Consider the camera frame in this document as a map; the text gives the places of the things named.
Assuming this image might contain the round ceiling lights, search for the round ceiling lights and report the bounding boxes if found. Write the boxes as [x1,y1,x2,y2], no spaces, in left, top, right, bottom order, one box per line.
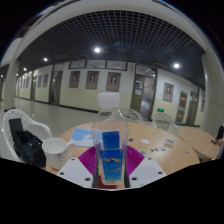
[21,45,182,73]

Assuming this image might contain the black bag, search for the black bag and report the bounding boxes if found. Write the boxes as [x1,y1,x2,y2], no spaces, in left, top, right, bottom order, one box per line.
[8,117,48,169]

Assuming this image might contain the white plastic lattice chair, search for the white plastic lattice chair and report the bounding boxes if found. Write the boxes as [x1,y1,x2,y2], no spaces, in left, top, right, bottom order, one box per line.
[2,108,54,165]
[119,107,145,125]
[152,111,176,132]

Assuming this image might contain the framed wall portraits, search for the framed wall portraits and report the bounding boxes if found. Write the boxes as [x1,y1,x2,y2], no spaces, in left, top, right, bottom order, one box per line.
[19,59,176,105]

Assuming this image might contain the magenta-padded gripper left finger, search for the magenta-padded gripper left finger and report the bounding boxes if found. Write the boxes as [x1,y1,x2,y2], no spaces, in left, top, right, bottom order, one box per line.
[56,145,101,189]

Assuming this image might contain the small card pack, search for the small card pack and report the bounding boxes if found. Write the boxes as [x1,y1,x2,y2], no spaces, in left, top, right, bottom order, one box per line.
[163,138,176,147]

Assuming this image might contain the door with red poster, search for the door with red poster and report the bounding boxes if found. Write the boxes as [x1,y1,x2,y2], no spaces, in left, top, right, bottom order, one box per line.
[175,89,189,125]

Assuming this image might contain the grey doorway with notices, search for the grey doorway with notices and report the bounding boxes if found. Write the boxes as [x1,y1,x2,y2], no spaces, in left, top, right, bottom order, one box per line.
[130,64,158,121]

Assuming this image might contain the white ceramic mug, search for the white ceramic mug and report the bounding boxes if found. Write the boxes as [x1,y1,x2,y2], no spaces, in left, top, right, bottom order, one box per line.
[41,137,76,171]

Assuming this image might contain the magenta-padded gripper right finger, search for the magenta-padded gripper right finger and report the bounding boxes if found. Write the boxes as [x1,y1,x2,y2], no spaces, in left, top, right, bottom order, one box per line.
[123,144,168,189]

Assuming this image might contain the clear bottle with blue label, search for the clear bottle with blue label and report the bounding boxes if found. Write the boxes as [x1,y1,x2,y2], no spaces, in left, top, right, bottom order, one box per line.
[91,91,130,187]

